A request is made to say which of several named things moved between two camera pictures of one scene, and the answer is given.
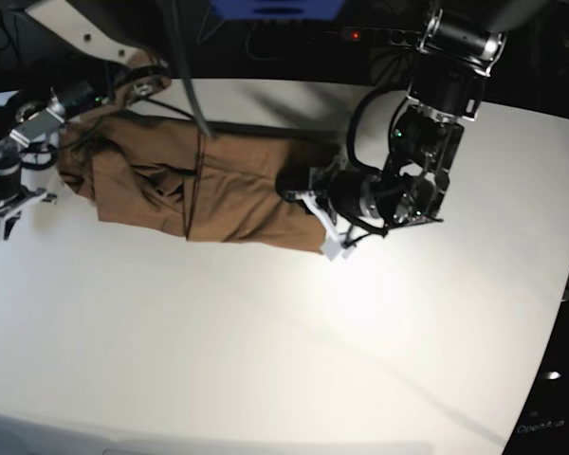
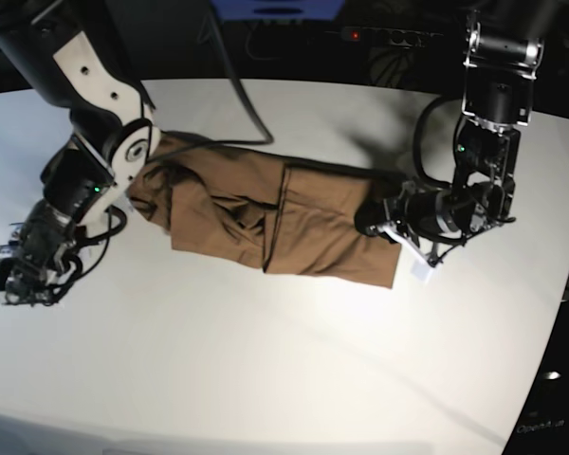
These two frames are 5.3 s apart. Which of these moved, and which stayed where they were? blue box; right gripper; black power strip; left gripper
Moved: left gripper; right gripper
Stayed: blue box; black power strip
